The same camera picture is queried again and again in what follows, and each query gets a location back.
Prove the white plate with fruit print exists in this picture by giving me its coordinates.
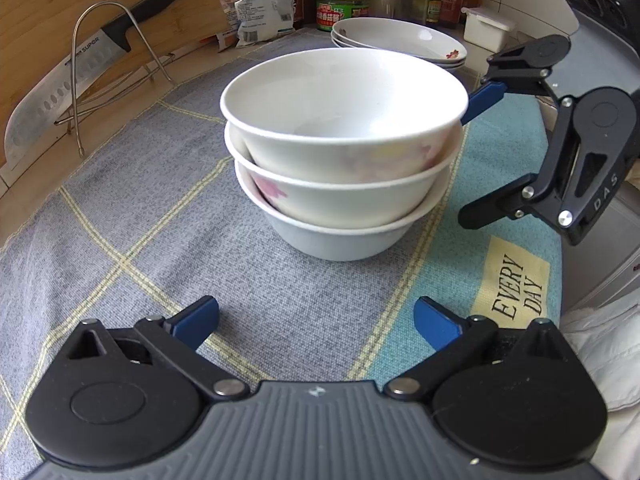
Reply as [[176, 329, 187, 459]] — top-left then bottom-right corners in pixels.
[[331, 18, 468, 66]]

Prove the white ceramic bowl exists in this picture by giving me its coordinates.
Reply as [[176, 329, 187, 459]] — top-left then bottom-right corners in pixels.
[[220, 48, 469, 183]]

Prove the white plastic lidded box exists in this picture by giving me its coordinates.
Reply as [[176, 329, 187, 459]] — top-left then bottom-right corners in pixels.
[[461, 6, 516, 53]]

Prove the yellow-lid spice jar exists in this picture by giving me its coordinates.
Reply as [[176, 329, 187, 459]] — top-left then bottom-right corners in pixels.
[[369, 0, 394, 18]]

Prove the grey checked dish mat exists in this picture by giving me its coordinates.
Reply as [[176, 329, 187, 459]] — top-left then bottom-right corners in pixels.
[[1, 28, 562, 479]]

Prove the green-lid sauce jar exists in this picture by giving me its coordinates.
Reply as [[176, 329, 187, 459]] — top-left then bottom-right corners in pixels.
[[314, 0, 370, 32]]

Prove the bottom white bowl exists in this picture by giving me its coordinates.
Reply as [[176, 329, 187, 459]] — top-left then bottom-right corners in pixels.
[[234, 162, 451, 262]]

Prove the white blue-print bag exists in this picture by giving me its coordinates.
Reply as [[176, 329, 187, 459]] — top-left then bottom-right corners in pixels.
[[234, 0, 294, 47]]

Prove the bamboo cutting board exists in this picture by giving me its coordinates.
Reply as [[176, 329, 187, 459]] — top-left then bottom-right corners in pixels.
[[0, 0, 234, 168]]

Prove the metal wire board rack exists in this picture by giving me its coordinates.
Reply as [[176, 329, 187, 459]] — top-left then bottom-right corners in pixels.
[[53, 0, 172, 157]]

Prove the kitchen knife black handle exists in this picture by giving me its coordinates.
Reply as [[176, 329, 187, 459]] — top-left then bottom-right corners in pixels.
[[4, 0, 176, 167]]

